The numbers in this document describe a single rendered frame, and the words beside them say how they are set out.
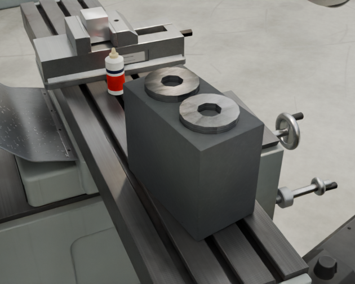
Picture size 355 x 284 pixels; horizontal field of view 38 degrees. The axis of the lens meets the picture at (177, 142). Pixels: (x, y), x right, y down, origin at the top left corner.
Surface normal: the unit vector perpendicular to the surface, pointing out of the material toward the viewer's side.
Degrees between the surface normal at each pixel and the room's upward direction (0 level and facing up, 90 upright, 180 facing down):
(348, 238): 0
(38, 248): 90
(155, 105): 0
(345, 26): 0
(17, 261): 90
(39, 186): 90
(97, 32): 90
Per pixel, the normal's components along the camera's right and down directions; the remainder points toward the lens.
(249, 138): 0.56, 0.51
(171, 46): 0.36, 0.57
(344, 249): 0.00, -0.79
